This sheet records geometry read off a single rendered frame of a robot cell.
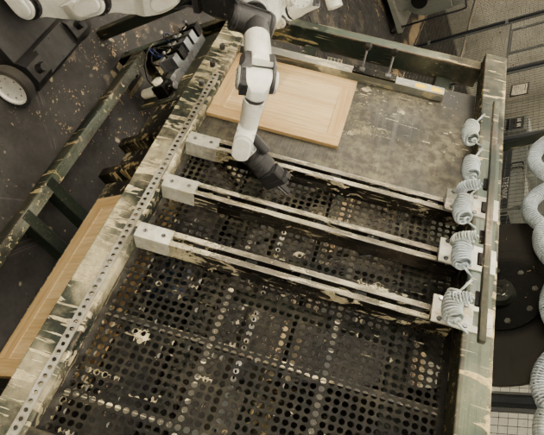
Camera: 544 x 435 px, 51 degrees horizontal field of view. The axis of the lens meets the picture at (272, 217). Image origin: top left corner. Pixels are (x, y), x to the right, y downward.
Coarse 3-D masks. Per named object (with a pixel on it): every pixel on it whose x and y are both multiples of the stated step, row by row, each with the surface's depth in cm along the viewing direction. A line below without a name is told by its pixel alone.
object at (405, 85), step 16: (240, 48) 264; (272, 48) 263; (288, 64) 263; (304, 64) 261; (320, 64) 259; (336, 64) 260; (368, 80) 258; (384, 80) 256; (400, 80) 256; (432, 96) 255
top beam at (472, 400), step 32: (480, 96) 249; (480, 128) 232; (480, 160) 221; (480, 192) 210; (480, 224) 201; (480, 352) 170; (448, 384) 173; (480, 384) 164; (448, 416) 164; (480, 416) 158
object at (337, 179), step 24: (192, 144) 218; (216, 144) 218; (288, 168) 214; (312, 168) 216; (336, 192) 216; (360, 192) 213; (384, 192) 210; (408, 192) 211; (456, 192) 201; (432, 216) 211; (480, 216) 202
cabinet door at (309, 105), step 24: (288, 72) 257; (312, 72) 258; (216, 96) 243; (240, 96) 245; (288, 96) 248; (312, 96) 249; (336, 96) 250; (264, 120) 237; (288, 120) 238; (312, 120) 239; (336, 120) 240; (336, 144) 231
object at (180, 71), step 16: (192, 32) 256; (160, 48) 259; (176, 48) 248; (192, 48) 259; (208, 48) 259; (144, 64) 252; (160, 64) 247; (176, 64) 244; (192, 64) 256; (160, 80) 238; (176, 80) 247; (144, 96) 245; (160, 96) 241; (176, 96) 240
